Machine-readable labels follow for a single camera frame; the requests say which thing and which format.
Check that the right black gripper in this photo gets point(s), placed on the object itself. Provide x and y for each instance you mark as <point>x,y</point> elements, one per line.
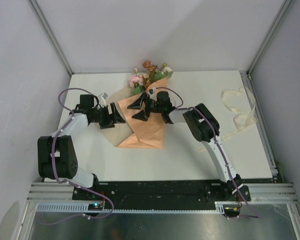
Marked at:
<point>144,115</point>

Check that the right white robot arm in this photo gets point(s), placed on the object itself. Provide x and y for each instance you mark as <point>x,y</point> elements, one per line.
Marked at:
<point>203,126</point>

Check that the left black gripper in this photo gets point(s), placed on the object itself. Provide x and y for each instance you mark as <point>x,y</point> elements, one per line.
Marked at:
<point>114,118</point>

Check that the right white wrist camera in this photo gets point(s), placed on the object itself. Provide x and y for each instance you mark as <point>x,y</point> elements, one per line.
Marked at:
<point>152,92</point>

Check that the white fake flower stem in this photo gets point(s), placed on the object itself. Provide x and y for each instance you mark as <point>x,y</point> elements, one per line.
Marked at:
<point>165,72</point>

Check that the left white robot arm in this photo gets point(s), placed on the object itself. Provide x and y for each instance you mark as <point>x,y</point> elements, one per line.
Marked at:
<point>57,159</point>

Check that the aluminium frame profile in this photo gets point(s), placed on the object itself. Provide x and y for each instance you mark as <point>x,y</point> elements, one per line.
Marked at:
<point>50,192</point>

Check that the aluminium corner post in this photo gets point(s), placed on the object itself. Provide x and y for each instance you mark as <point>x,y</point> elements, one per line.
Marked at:
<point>273,29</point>
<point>35,7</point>

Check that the pink fake flower stem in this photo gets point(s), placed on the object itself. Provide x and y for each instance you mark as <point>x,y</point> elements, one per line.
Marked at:
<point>136,83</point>

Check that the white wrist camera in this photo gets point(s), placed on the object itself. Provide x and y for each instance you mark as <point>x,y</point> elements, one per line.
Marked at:
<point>152,92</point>
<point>102,100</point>

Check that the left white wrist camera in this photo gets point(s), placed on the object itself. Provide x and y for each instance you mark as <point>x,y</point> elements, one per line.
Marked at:
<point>102,100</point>

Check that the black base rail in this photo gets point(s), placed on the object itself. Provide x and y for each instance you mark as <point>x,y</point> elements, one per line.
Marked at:
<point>178,195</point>

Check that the brown orange fake flower stem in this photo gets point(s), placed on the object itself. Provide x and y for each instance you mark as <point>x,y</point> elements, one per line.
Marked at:
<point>150,76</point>

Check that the cream ribbon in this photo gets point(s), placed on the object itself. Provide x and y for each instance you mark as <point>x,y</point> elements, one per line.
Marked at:
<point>235,111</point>

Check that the left aluminium corner post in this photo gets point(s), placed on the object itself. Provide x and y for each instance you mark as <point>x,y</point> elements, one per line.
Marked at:
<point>35,7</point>

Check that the right aluminium corner post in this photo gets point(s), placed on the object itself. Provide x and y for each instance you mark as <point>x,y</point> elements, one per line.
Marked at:
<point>273,29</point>

